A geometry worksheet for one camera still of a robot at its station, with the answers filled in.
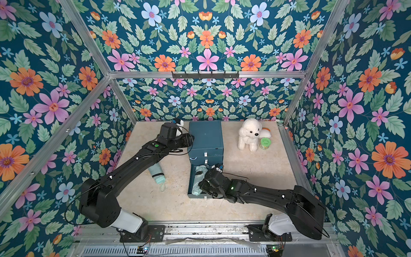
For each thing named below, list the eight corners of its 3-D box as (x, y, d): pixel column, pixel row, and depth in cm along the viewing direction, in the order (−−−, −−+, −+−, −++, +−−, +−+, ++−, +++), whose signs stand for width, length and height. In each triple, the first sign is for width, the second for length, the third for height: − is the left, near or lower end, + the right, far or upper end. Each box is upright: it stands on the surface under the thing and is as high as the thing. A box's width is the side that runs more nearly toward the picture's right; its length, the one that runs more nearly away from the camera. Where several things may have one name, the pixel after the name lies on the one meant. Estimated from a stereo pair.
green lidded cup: (260, 149, 107) (261, 145, 103) (258, 142, 111) (260, 137, 107) (270, 149, 107) (272, 145, 103) (268, 142, 111) (269, 137, 107)
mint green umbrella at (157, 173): (156, 187, 90) (153, 184, 87) (150, 171, 97) (148, 167, 94) (167, 181, 92) (165, 178, 89) (160, 166, 99) (159, 162, 96)
